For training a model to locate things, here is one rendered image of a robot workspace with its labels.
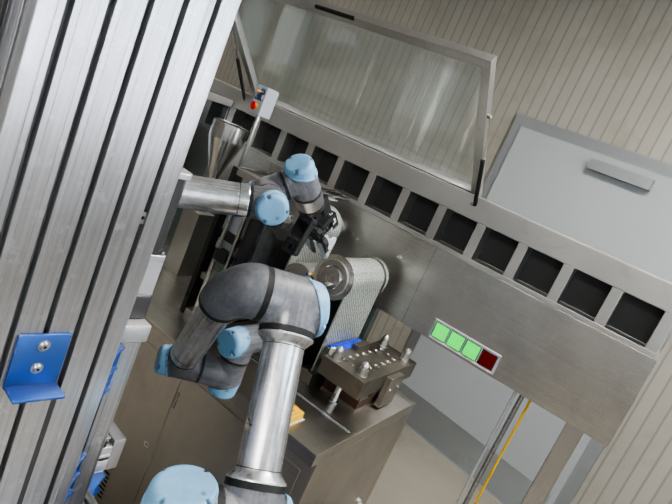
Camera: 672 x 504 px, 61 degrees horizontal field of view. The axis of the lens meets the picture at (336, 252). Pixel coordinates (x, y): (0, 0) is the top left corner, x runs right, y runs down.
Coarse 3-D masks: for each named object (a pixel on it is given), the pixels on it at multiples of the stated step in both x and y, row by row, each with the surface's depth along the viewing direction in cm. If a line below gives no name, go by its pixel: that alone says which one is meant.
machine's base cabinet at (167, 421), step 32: (128, 384) 190; (160, 384) 183; (192, 384) 175; (128, 416) 190; (160, 416) 182; (192, 416) 175; (224, 416) 169; (128, 448) 190; (160, 448) 182; (192, 448) 175; (224, 448) 168; (352, 448) 170; (384, 448) 199; (128, 480) 190; (224, 480) 168; (288, 480) 156; (320, 480) 160; (352, 480) 186
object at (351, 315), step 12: (348, 300) 183; (360, 300) 190; (372, 300) 198; (336, 312) 181; (348, 312) 187; (360, 312) 195; (336, 324) 184; (348, 324) 192; (360, 324) 200; (336, 336) 188; (348, 336) 196
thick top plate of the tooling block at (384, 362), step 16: (352, 352) 189; (368, 352) 195; (384, 352) 201; (320, 368) 178; (336, 368) 176; (352, 368) 177; (384, 368) 188; (400, 368) 193; (336, 384) 175; (352, 384) 173; (368, 384) 174
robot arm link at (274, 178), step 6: (270, 174) 140; (276, 174) 139; (252, 180) 140; (258, 180) 138; (264, 180) 136; (270, 180) 137; (276, 180) 137; (282, 180) 137; (282, 186) 137; (288, 192) 138; (288, 198) 140
